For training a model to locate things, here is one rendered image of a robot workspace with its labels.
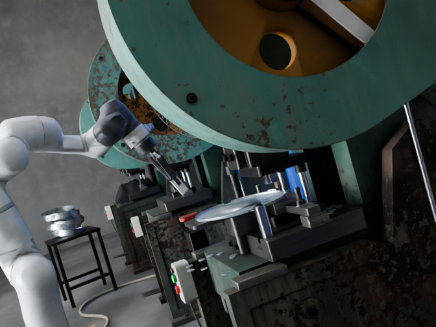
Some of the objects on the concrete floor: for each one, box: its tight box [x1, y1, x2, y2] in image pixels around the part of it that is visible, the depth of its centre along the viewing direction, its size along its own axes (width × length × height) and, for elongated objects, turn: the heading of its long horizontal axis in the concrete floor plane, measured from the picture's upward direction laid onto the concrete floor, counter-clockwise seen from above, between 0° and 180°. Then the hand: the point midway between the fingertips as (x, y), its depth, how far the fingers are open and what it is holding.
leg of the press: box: [223, 119, 436, 327], centre depth 140 cm, size 92×12×90 cm, turn 4°
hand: (179, 185), depth 186 cm, fingers closed
